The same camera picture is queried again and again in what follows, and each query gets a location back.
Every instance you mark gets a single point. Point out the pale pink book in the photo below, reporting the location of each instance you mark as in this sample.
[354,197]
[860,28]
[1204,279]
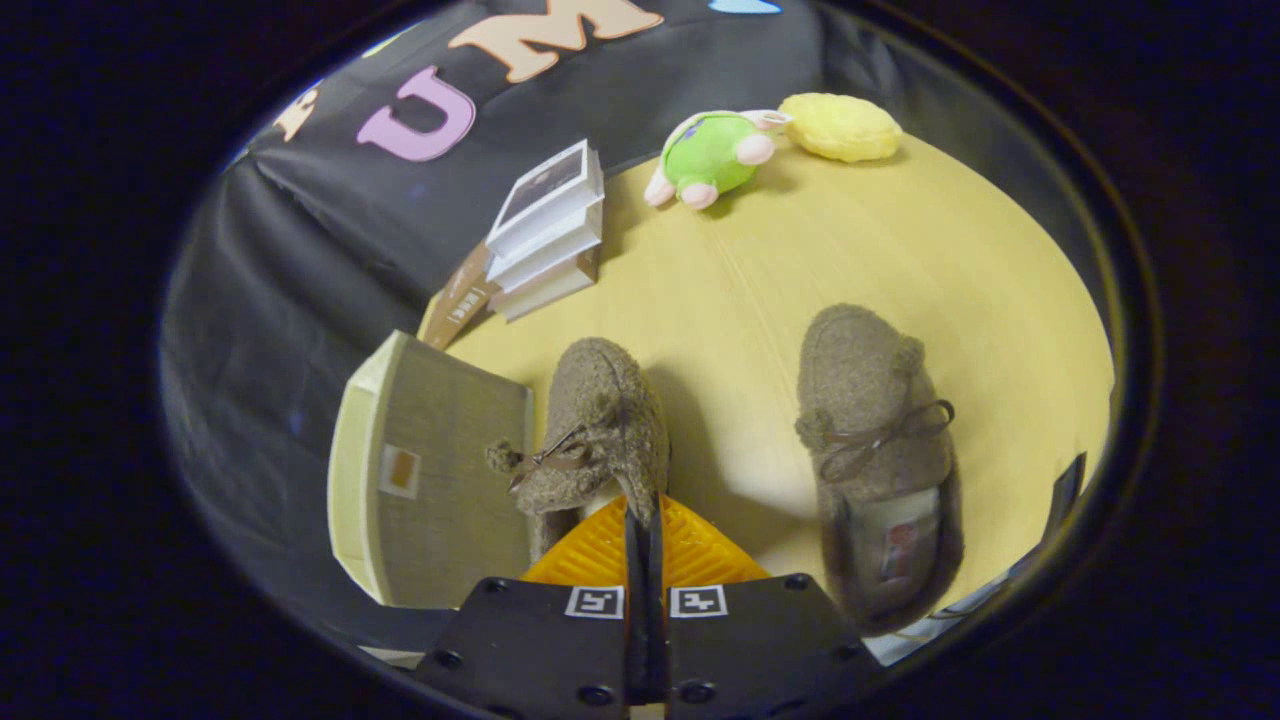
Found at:
[550,292]

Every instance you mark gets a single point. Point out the white book portrait cover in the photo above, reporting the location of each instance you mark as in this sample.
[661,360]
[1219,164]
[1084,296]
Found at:
[545,190]

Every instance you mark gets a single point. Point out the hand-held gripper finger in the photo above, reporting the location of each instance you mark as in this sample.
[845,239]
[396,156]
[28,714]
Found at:
[636,620]
[657,620]

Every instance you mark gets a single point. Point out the green plush toy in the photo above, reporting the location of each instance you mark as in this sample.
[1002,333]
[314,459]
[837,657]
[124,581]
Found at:
[710,155]

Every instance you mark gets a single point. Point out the brown fuzzy shoe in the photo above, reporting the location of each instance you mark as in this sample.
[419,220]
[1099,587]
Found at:
[600,400]
[860,370]

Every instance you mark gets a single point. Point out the yellow plush toy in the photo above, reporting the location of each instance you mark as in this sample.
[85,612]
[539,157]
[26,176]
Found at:
[840,128]

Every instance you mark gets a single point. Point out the grey fabric storage box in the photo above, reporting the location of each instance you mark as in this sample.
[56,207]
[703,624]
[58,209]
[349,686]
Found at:
[450,520]

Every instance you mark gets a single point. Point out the thick white book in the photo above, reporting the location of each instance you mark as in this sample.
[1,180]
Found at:
[555,255]

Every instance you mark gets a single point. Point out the brown book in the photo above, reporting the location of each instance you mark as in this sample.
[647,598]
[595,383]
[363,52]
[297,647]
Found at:
[460,300]

